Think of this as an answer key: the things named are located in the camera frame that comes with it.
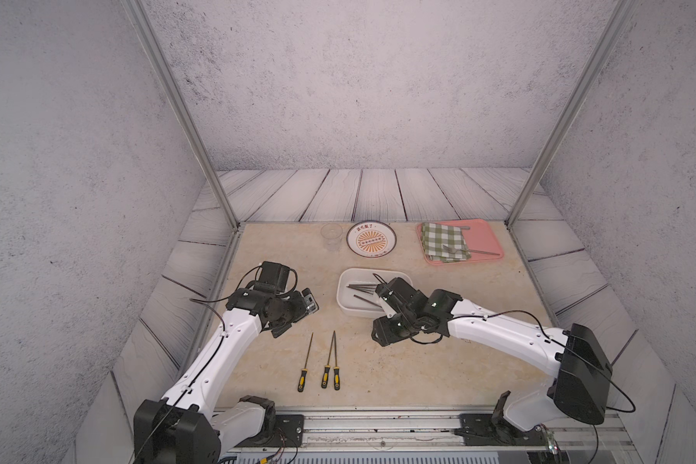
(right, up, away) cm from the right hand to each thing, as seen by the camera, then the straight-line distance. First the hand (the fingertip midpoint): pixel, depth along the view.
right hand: (380, 335), depth 77 cm
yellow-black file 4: (-5, +9, +23) cm, 26 cm away
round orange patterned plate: (0, +26, +37) cm, 46 cm away
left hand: (-19, +5, +3) cm, 19 cm away
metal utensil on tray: (+31, +22, +33) cm, 50 cm away
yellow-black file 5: (-5, +8, +22) cm, 24 cm away
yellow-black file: (-21, -12, +5) cm, 25 cm away
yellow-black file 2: (-15, -12, +6) cm, 20 cm away
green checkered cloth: (+25, +27, +37) cm, 52 cm away
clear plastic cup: (-16, +28, +36) cm, 48 cm away
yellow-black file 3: (-12, -12, +6) cm, 18 cm away
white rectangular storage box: (-8, +4, +16) cm, 19 cm away
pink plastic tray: (+43, +26, +38) cm, 63 cm away
